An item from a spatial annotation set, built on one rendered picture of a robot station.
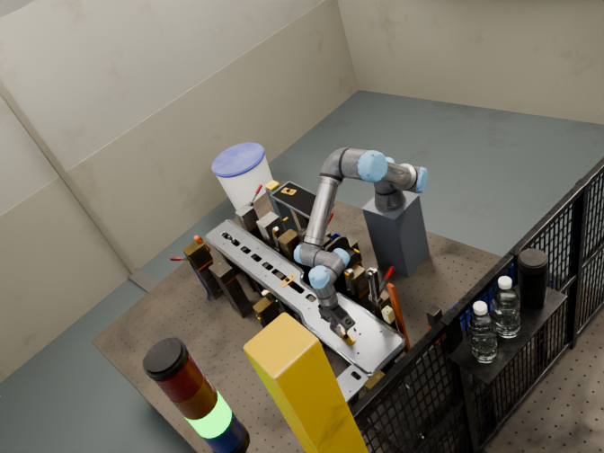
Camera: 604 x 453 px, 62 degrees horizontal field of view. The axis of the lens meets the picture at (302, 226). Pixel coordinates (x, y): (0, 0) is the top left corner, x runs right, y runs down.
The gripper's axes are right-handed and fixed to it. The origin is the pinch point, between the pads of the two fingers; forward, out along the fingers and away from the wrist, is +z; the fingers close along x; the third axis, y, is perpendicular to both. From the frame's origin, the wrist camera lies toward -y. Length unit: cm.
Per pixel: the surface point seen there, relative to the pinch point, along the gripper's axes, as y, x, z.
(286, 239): 61, -19, -7
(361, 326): -0.9, -7.9, 2.5
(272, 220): 76, -22, -10
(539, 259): -67, -27, -57
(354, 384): -17.5, 12.4, 2.7
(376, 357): -15.7, -1.1, 2.7
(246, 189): 222, -72, 60
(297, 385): -69, 45, -91
